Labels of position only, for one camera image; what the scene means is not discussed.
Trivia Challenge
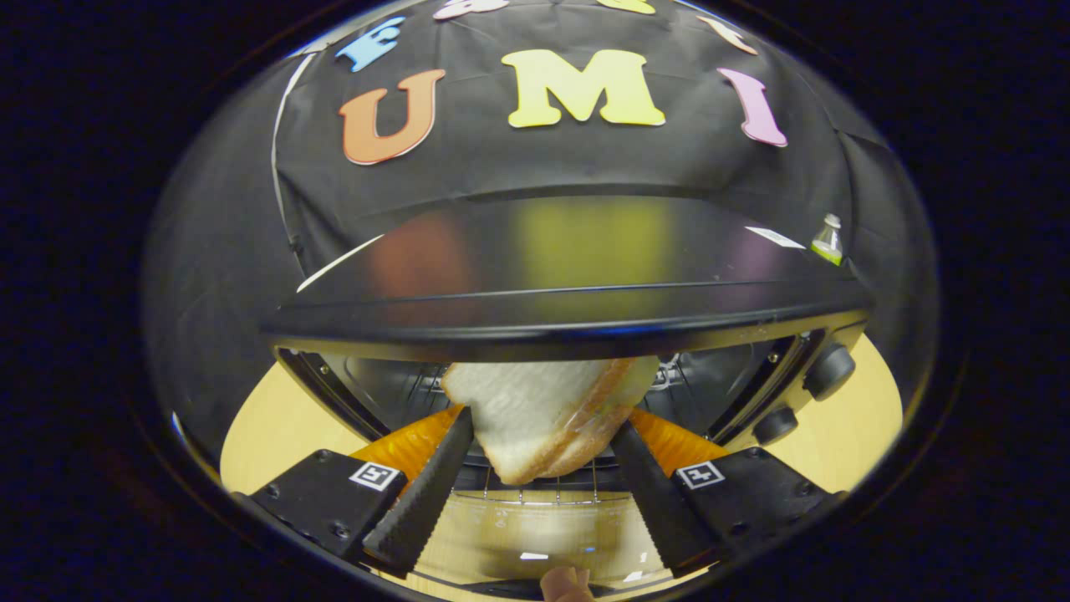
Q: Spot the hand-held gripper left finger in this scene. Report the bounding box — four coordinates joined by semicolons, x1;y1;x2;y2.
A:
234;407;476;579

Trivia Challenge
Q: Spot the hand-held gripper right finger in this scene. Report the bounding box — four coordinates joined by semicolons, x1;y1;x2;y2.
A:
610;408;843;580

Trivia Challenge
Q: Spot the white bread sandwich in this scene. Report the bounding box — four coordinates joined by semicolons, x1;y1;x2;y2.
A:
441;357;661;486

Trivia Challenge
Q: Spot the black toaster oven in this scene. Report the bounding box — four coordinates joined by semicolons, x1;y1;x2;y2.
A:
263;196;874;601

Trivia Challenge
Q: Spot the green drink bottle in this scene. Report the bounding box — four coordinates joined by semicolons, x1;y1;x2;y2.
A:
809;213;845;267

